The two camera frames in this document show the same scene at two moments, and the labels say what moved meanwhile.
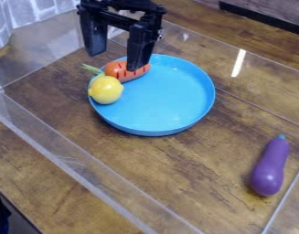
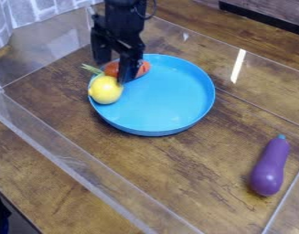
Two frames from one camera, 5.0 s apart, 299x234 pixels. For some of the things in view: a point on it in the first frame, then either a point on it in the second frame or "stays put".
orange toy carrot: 116,69 stays put
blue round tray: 163,102 stays put
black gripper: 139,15 → 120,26
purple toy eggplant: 267,175 stays put
